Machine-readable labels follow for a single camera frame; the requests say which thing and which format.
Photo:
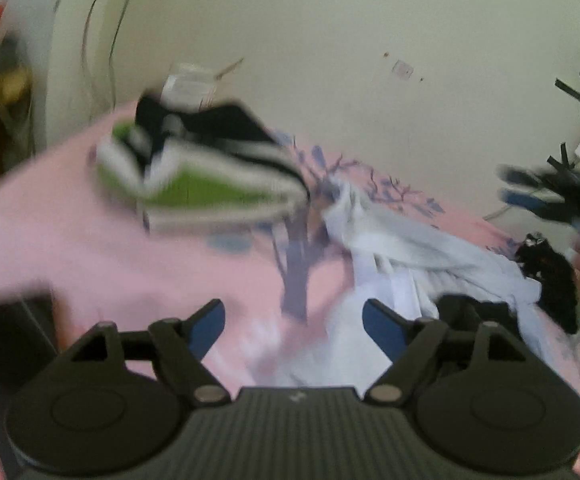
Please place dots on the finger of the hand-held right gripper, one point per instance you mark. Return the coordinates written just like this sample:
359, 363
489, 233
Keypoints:
529, 202
519, 175

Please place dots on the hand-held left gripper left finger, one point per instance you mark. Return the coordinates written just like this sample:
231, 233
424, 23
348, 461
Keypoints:
207, 327

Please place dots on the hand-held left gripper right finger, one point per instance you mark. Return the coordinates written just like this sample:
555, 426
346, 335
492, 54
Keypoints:
382, 330

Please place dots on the green white black striped garment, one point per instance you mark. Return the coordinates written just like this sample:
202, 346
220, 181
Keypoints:
195, 190

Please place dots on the pink floral bed sheet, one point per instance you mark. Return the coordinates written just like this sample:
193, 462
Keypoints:
70, 240

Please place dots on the white container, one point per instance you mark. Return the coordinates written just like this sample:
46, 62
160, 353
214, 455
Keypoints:
185, 87

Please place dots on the square wall sticker hook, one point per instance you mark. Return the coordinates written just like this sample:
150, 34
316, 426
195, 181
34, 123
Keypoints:
402, 69

